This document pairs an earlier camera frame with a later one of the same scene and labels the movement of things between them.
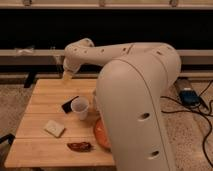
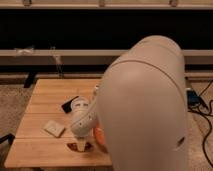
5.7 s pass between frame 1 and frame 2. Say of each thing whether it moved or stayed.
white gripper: moved
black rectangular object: stayed
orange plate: stayed
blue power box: stayed
